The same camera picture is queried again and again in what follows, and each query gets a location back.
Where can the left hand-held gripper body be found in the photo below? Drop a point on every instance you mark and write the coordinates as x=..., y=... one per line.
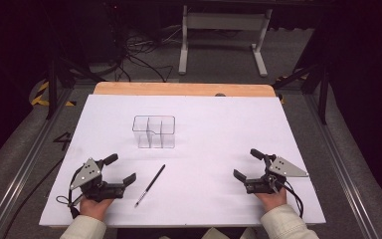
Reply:
x=94, y=186

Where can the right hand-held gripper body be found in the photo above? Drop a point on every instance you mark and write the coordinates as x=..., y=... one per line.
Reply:
x=275, y=177

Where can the person's left hand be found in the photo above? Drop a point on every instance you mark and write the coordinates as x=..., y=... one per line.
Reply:
x=94, y=207

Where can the person's right hand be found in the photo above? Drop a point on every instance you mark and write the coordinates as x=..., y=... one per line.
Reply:
x=272, y=200

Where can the black pen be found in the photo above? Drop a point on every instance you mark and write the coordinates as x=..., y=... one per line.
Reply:
x=150, y=186

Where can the white table cover sheet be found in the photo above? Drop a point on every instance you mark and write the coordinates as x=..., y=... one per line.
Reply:
x=199, y=159

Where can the clear plastic divided organizer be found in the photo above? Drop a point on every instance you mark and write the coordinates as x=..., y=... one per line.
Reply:
x=154, y=131

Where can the aluminium floor rail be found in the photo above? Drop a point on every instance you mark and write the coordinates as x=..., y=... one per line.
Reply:
x=340, y=166
x=23, y=166

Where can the white metal stand frame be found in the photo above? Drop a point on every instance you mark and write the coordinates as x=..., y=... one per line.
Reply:
x=224, y=21

